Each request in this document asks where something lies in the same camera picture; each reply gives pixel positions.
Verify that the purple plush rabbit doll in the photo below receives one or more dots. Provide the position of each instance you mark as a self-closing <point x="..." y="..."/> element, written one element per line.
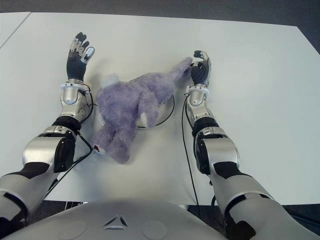
<point x="125" y="105"/>

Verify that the white plate with black rim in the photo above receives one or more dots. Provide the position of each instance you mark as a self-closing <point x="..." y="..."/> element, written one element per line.
<point x="162" y="112"/>

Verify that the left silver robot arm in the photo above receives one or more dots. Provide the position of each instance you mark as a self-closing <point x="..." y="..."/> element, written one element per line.
<point x="40" y="152"/>

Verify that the metal table bracket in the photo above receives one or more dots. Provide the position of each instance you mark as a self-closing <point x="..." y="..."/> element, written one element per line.
<point x="75" y="203"/>

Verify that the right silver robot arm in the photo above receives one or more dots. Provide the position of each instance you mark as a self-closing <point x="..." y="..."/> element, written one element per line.
<point x="217" y="150"/>

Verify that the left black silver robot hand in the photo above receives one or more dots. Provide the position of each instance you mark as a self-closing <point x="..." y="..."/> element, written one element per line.
<point x="75" y="67"/>

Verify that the grey robot torso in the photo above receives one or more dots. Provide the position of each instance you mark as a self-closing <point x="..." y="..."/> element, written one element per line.
<point x="120" y="220"/>

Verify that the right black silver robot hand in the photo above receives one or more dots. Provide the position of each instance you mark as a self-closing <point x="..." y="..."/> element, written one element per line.
<point x="200" y="73"/>

